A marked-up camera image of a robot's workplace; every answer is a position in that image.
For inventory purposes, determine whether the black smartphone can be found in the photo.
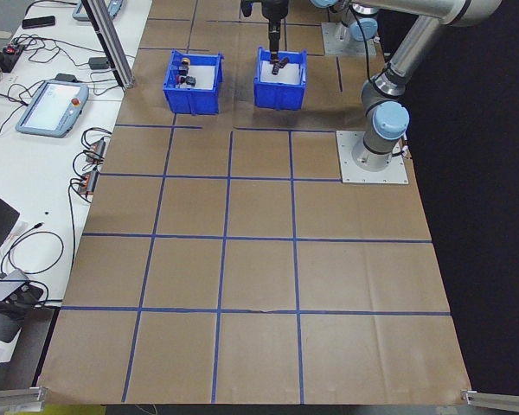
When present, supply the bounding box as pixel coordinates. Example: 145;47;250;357
22;16;56;29

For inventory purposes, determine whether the grey USB hub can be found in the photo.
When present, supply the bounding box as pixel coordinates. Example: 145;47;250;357
0;268;30;303

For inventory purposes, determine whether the blue push-button storage bin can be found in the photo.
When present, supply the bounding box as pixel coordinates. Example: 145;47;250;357
162;49;224;116

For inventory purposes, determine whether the orange black USB adapter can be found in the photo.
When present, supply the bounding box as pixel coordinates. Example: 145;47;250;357
80;169;101;196
85;137;109;164

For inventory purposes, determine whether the black button box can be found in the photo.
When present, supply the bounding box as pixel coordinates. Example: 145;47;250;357
6;283;45;309

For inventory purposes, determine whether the white side desk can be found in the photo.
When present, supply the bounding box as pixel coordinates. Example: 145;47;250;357
0;0;153;303

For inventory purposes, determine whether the aluminium profile rail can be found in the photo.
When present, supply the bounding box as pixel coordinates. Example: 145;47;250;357
0;385;49;411
459;388;519;411

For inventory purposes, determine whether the black electronic device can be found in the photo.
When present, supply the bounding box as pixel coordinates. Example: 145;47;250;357
0;48;17;74

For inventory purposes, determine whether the white square base plate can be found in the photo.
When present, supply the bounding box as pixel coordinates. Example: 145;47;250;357
336;131;410;185
321;22;377;56

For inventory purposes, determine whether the aluminium profile post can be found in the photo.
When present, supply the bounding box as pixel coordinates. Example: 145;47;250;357
80;0;138;90

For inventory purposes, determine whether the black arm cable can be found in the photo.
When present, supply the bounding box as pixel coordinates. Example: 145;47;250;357
349;2;373;83

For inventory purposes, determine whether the blue capacitor storage bin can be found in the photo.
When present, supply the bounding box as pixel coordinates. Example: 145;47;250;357
253;46;309;112

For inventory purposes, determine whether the black frame cover cloth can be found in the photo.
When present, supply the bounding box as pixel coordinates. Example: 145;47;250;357
371;0;519;397

